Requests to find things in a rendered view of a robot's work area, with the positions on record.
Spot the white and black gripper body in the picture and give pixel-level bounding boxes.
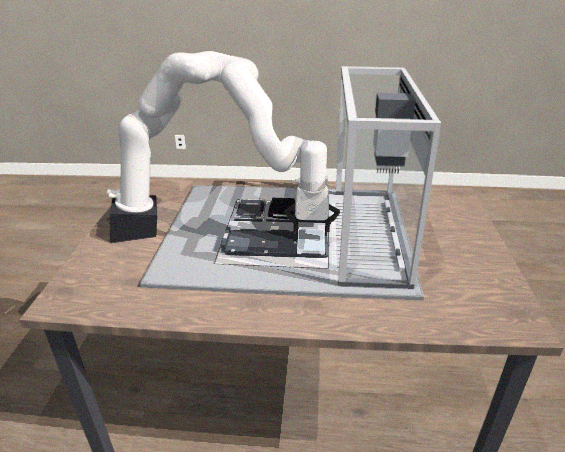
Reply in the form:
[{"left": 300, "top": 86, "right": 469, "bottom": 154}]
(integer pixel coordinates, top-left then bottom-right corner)
[{"left": 295, "top": 185, "right": 329, "bottom": 220}]

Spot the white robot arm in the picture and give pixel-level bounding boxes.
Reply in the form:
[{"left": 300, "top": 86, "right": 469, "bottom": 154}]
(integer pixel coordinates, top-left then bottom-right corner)
[{"left": 107, "top": 51, "right": 328, "bottom": 212}]

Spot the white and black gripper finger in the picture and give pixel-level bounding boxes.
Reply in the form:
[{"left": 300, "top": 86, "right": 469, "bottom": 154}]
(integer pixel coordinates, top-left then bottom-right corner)
[
  {"left": 325, "top": 204, "right": 340, "bottom": 236},
  {"left": 284, "top": 204, "right": 299, "bottom": 235}
]

